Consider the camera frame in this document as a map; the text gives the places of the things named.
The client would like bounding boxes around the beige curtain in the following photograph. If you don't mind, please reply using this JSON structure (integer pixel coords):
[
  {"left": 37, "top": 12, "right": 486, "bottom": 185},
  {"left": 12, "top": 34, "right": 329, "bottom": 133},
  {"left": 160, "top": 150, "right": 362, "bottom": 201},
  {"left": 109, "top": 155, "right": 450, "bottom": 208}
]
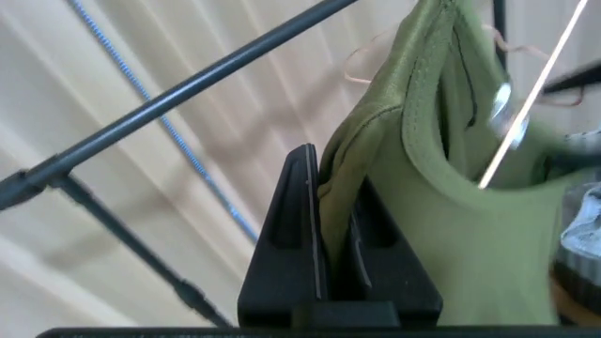
[{"left": 0, "top": 0, "right": 601, "bottom": 329}]

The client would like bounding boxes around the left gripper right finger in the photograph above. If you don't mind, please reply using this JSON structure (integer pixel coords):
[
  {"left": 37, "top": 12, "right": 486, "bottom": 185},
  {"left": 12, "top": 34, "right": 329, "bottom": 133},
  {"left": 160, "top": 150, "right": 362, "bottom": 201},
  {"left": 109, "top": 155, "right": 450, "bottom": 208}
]
[{"left": 328, "top": 179, "right": 444, "bottom": 327}]

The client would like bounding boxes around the black clothes rack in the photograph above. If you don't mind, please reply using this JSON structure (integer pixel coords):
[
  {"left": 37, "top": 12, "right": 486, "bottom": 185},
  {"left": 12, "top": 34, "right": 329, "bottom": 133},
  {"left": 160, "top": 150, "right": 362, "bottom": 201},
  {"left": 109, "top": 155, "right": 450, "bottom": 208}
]
[{"left": 0, "top": 0, "right": 509, "bottom": 329}]

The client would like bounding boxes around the green sleeveless shirt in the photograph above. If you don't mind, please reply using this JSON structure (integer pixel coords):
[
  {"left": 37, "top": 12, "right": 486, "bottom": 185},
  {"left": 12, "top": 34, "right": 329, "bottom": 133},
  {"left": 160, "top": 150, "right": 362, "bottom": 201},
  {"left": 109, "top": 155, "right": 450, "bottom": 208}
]
[{"left": 317, "top": 0, "right": 601, "bottom": 326}]

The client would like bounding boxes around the pale grey garment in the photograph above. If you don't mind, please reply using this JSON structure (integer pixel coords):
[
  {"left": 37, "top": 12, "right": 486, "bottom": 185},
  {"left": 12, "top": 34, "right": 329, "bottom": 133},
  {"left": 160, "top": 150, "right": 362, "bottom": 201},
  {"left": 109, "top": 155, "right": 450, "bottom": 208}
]
[{"left": 558, "top": 185, "right": 601, "bottom": 264}]

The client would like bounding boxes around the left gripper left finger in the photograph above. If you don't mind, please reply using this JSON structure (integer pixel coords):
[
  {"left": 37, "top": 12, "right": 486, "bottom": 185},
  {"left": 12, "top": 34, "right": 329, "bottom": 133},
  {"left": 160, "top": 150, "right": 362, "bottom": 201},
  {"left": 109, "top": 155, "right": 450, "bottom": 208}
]
[{"left": 237, "top": 143, "right": 330, "bottom": 327}]

